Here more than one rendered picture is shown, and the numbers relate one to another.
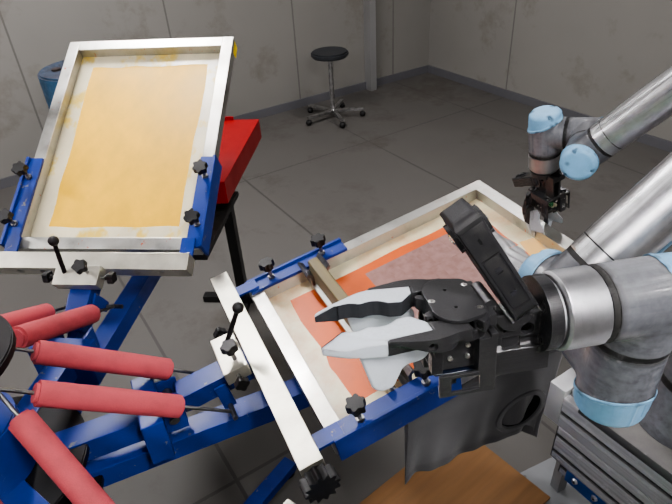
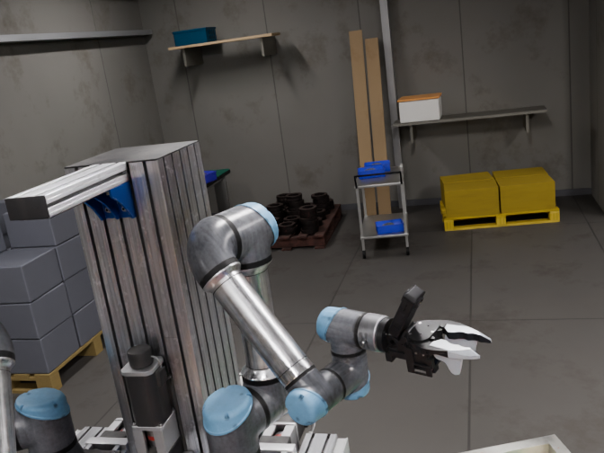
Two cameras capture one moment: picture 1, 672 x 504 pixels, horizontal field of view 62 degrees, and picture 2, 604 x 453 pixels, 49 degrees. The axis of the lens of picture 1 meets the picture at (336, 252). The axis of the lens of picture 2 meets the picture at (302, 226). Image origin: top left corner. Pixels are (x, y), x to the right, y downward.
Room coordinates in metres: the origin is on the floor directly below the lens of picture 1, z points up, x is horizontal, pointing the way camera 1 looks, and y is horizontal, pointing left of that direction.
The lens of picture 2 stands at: (1.31, 0.61, 2.24)
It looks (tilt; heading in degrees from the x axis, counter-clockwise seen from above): 16 degrees down; 228
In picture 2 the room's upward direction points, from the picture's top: 8 degrees counter-clockwise
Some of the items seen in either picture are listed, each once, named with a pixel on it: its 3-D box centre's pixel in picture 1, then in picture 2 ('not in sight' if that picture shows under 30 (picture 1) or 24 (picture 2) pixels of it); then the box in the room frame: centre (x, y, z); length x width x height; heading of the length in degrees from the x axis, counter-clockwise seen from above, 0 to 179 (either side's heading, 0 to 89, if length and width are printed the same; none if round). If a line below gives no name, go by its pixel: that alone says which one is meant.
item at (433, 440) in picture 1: (473, 414); not in sight; (1.00, -0.34, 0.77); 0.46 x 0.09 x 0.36; 113
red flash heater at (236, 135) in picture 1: (190, 157); not in sight; (2.15, 0.57, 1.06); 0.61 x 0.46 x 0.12; 173
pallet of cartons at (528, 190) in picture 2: not in sight; (495, 198); (-5.29, -3.27, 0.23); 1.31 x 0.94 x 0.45; 121
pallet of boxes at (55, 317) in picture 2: not in sight; (37, 282); (-0.53, -4.69, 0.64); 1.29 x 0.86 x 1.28; 31
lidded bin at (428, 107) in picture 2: not in sight; (421, 108); (-5.14, -4.10, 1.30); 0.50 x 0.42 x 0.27; 121
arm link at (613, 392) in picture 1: (609, 359); (346, 373); (0.43, -0.29, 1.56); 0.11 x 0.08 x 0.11; 7
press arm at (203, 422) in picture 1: (274, 402); not in sight; (0.98, 0.18, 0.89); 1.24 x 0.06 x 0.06; 113
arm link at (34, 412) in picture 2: not in sight; (42, 419); (0.84, -0.96, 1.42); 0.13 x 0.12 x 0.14; 149
